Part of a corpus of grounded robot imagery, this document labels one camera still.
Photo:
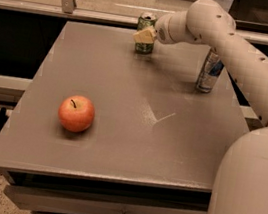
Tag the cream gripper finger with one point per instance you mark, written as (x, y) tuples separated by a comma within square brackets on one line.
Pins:
[(145, 36)]

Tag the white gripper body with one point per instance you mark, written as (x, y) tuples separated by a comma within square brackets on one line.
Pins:
[(162, 32)]

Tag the green soda can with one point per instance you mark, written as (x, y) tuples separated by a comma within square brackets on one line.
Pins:
[(145, 20)]

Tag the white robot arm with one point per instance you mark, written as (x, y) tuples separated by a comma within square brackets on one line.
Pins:
[(241, 183)]

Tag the silver blue energy drink can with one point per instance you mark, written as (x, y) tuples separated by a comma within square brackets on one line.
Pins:
[(210, 72)]

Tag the red apple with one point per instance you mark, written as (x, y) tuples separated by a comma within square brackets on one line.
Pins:
[(76, 113)]

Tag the grey drawer cabinet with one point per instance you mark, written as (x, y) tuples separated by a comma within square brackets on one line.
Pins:
[(153, 147)]

